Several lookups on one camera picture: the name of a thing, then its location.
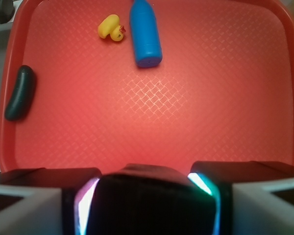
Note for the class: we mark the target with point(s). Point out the blue toy bottle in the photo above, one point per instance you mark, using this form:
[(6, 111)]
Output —
[(145, 35)]

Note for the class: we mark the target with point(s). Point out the black box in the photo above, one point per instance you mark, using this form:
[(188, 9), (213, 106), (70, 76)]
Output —
[(142, 199)]

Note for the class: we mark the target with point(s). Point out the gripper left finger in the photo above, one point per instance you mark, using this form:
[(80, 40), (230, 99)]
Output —
[(45, 201)]

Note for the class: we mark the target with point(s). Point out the yellow rubber duck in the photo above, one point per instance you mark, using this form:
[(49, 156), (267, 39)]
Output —
[(111, 26)]

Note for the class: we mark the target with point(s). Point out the red plastic tray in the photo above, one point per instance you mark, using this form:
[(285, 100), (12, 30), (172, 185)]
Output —
[(224, 90)]

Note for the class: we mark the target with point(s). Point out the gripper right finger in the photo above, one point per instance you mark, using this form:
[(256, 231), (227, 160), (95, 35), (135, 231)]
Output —
[(252, 198)]

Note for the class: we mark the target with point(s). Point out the dark grey toy cucumber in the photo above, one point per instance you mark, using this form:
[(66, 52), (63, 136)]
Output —
[(22, 95)]

